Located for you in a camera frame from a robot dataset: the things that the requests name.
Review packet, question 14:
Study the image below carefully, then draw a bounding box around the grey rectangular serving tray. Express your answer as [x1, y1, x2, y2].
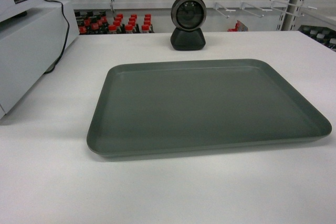
[87, 59, 332, 158]

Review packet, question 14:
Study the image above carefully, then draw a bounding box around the red capped sauce bottle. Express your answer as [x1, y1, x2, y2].
[141, 24, 150, 34]
[108, 25, 118, 34]
[124, 24, 133, 34]

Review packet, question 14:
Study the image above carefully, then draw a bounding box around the black round barcode scanner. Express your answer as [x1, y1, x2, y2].
[170, 0, 206, 51]

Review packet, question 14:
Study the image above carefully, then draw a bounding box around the red snack packet behind counter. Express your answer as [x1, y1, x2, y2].
[227, 20, 249, 32]

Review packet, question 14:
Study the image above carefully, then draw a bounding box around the white cash register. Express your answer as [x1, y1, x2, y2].
[1, 1, 79, 116]

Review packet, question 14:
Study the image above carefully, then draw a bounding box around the thin black register cable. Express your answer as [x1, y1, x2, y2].
[41, 0, 71, 73]

